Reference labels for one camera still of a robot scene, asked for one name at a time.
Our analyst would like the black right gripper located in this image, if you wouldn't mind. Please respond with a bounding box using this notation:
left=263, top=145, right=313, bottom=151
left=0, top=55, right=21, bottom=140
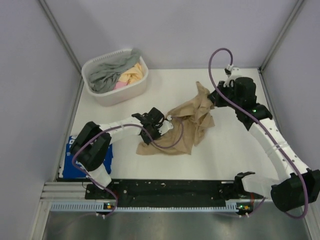
left=208, top=81, right=242, bottom=111

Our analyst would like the beige t shirt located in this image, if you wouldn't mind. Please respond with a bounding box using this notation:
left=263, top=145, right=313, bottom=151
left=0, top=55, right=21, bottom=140
left=136, top=81, right=215, bottom=156

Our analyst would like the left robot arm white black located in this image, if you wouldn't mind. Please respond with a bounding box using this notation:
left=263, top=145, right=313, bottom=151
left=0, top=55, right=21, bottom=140
left=70, top=107, right=173, bottom=199

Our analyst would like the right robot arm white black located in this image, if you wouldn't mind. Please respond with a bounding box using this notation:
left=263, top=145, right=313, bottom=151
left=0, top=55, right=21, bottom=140
left=208, top=77, right=320, bottom=213

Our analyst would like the white plastic laundry basket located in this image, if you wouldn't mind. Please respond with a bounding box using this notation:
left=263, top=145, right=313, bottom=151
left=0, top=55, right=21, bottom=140
left=81, top=48, right=149, bottom=107

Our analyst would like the pink t shirt in basket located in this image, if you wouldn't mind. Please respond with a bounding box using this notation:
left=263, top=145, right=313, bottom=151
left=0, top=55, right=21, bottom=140
left=114, top=81, right=127, bottom=90

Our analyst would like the yellow t shirt in basket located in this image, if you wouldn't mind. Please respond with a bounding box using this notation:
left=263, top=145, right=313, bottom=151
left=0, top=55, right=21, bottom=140
left=118, top=63, right=144, bottom=85

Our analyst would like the grey t shirt in basket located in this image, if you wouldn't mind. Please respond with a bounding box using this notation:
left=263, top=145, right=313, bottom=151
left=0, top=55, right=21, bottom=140
left=88, top=48, right=141, bottom=94

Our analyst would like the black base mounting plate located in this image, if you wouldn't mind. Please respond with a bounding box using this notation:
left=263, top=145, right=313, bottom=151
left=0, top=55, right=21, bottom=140
left=84, top=178, right=266, bottom=208

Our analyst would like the folded blue printed t shirt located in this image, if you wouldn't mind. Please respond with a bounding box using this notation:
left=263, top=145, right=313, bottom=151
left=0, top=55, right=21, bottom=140
left=62, top=134, right=115, bottom=180

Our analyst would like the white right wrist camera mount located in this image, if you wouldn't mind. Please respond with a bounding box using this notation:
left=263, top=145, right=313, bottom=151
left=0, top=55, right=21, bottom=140
left=223, top=64, right=243, bottom=87

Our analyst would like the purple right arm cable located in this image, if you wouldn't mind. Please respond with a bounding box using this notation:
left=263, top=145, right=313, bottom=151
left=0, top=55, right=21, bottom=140
left=208, top=47, right=311, bottom=220

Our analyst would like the grey slotted cable duct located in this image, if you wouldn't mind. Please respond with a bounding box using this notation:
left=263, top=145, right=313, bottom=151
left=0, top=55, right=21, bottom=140
left=49, top=201, right=252, bottom=213

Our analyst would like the aluminium frame rail front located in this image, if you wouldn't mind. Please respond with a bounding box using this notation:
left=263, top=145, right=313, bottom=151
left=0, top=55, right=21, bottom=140
left=40, top=182, right=88, bottom=201

